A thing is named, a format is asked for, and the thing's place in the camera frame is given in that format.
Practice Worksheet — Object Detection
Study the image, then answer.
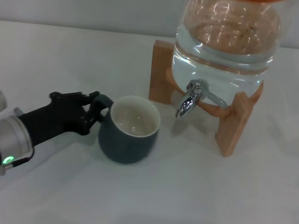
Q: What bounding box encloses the chrome faucet tap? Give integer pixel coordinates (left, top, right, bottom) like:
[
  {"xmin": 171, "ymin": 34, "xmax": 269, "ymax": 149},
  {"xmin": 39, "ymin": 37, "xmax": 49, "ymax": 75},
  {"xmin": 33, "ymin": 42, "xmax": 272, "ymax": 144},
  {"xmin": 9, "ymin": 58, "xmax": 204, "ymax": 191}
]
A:
[{"xmin": 175, "ymin": 76, "xmax": 231, "ymax": 126}]

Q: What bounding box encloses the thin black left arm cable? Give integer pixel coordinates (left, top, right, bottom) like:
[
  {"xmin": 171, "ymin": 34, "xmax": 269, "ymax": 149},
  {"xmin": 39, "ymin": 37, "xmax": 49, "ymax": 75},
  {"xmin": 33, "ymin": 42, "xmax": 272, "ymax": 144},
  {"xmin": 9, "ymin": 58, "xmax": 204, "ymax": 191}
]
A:
[{"xmin": 11, "ymin": 145, "xmax": 35, "ymax": 171}]

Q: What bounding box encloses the black ceramic cup white inside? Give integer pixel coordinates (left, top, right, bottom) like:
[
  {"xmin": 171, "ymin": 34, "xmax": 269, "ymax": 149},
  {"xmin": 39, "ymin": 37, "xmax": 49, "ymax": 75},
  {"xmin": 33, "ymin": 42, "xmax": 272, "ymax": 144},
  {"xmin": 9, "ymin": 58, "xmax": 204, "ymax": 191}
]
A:
[{"xmin": 84, "ymin": 89, "xmax": 165, "ymax": 170}]

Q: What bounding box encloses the wooden dispenser stand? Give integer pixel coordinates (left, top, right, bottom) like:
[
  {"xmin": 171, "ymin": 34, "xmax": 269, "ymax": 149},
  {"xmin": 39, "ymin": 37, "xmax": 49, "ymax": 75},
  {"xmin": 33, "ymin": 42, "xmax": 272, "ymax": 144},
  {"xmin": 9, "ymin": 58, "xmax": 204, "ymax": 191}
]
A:
[{"xmin": 138, "ymin": 39, "xmax": 269, "ymax": 162}]

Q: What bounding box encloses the clear glass water dispenser jar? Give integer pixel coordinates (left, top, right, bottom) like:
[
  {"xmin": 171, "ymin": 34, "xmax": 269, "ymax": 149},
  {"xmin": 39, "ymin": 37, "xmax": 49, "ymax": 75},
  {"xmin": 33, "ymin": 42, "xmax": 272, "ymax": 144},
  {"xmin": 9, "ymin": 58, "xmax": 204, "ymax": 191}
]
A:
[{"xmin": 165, "ymin": 0, "xmax": 287, "ymax": 114}]

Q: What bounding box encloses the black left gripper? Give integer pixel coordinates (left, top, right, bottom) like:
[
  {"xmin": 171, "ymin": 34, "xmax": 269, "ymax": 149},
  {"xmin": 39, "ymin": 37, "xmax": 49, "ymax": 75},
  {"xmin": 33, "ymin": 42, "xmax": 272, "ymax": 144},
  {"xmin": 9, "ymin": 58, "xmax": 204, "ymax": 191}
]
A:
[{"xmin": 13, "ymin": 80, "xmax": 109, "ymax": 158}]

